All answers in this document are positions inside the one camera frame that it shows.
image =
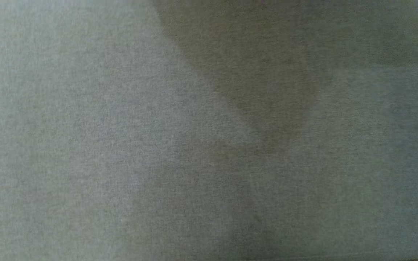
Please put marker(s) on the grey sofa seat cushion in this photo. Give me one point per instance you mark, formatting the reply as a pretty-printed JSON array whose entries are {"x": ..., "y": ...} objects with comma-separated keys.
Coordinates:
[{"x": 122, "y": 145}]

